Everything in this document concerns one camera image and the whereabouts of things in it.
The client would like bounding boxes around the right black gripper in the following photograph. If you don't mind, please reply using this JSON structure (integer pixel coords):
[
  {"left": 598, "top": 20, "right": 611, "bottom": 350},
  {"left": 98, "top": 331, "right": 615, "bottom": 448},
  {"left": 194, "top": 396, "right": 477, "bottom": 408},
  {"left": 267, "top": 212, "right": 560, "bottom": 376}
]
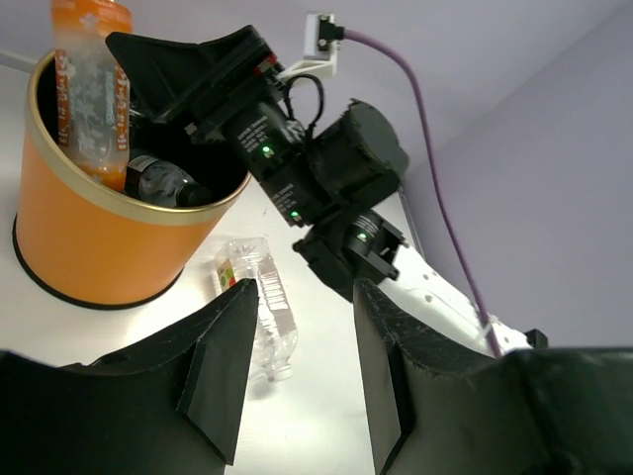
[{"left": 105, "top": 25, "right": 408, "bottom": 227}]

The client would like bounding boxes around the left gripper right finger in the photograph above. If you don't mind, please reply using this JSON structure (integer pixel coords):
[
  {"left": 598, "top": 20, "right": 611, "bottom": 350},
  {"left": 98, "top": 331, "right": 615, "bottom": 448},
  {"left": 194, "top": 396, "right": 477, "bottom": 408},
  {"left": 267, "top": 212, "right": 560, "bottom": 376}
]
[{"left": 353, "top": 281, "right": 632, "bottom": 474}]

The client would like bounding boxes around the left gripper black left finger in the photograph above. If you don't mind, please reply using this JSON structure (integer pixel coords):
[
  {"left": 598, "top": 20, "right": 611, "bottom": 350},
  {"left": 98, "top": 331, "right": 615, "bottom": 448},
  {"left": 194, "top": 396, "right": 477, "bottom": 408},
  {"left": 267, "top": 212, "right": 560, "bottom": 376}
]
[{"left": 1, "top": 279, "right": 258, "bottom": 474}]

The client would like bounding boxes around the orange label plastic bottle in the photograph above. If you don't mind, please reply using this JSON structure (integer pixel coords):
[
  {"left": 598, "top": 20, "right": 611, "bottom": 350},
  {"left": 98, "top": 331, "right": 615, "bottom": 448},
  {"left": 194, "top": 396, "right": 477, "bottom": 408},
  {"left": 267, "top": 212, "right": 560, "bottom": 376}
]
[{"left": 51, "top": 1, "right": 133, "bottom": 192}]

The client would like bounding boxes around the black label pepsi bottle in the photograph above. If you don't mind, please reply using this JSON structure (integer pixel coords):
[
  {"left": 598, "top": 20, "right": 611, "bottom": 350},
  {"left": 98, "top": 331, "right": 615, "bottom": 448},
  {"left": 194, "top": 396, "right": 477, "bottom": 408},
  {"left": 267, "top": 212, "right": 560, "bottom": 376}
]
[{"left": 125, "top": 153, "right": 213, "bottom": 208}]

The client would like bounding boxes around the square clear plastic bottle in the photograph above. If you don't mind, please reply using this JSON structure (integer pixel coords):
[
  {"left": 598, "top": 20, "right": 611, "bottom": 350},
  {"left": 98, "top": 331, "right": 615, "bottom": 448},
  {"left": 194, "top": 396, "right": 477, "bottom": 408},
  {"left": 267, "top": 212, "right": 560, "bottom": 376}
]
[{"left": 214, "top": 237, "right": 298, "bottom": 382}]

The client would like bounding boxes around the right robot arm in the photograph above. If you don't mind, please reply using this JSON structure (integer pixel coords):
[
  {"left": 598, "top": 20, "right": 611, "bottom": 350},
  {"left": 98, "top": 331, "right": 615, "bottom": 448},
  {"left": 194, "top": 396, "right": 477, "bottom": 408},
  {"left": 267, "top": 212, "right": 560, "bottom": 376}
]
[{"left": 105, "top": 14, "right": 545, "bottom": 357}]

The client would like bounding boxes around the orange cylindrical bin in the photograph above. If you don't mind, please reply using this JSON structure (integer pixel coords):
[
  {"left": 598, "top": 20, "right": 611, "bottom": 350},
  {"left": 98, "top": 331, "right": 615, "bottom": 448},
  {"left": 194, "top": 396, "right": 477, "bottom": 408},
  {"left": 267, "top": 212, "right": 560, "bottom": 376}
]
[{"left": 12, "top": 51, "right": 250, "bottom": 310}]

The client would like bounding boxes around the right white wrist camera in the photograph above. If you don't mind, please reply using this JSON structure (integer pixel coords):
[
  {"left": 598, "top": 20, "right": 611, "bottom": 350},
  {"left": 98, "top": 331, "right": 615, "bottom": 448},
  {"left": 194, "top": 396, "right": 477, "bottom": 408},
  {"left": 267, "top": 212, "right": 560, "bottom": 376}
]
[{"left": 278, "top": 12, "right": 344, "bottom": 82}]

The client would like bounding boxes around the aluminium rail right edge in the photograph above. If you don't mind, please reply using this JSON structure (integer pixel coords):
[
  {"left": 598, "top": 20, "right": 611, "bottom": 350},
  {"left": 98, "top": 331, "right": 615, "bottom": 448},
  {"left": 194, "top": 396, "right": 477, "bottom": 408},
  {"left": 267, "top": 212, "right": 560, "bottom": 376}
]
[{"left": 398, "top": 185, "right": 426, "bottom": 258}]

